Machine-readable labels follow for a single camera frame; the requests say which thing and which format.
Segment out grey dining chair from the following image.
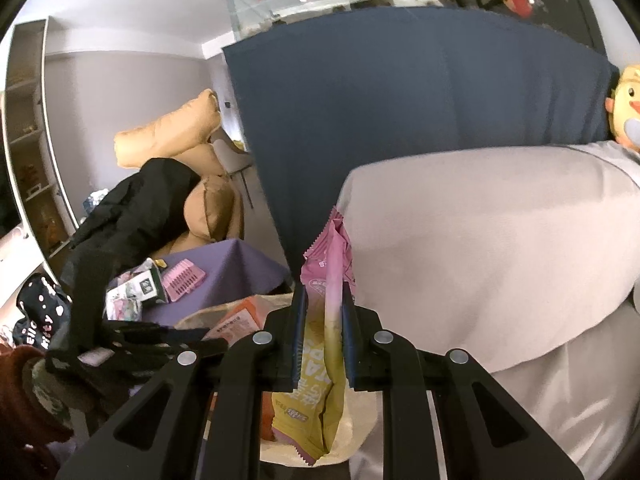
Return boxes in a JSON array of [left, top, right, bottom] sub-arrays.
[[210, 127, 254, 208]]

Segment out orange snack bag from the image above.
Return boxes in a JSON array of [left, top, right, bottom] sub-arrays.
[[204, 296, 276, 441]]

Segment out yellow duck plush toy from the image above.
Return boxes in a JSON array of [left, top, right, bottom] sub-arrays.
[[605, 64, 640, 152]]

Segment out black jacket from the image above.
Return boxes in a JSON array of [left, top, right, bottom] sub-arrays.
[[60, 158, 200, 307]]

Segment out black pink spotted bag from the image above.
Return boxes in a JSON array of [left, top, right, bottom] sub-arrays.
[[12, 273, 72, 351]]

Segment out green white milk pouch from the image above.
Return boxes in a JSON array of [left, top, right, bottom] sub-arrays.
[[104, 258, 168, 322]]

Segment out wooden display shelf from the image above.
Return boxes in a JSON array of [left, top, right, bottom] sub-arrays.
[[1, 18, 78, 280]]

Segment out purple tablecloth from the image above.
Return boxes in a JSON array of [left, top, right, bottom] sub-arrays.
[[142, 238, 290, 326]]

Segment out tan beanbag sofa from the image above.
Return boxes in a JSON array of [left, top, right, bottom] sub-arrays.
[[114, 89, 244, 257]]

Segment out white covered sofa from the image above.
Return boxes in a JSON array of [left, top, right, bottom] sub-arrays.
[[337, 141, 639, 479]]

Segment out dark blue cloth cover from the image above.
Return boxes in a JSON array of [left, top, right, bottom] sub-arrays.
[[224, 6, 618, 271]]

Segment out red sleeve forearm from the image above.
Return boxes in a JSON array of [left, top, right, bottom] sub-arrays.
[[1, 346, 73, 479]]

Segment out beige trash bag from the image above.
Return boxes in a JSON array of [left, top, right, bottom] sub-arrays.
[[176, 294, 380, 468]]

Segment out pink yellow snack wrapper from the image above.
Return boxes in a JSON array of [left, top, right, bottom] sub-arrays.
[[271, 209, 355, 466]]

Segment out pink slatted plastic box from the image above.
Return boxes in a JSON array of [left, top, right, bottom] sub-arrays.
[[162, 259, 206, 302]]

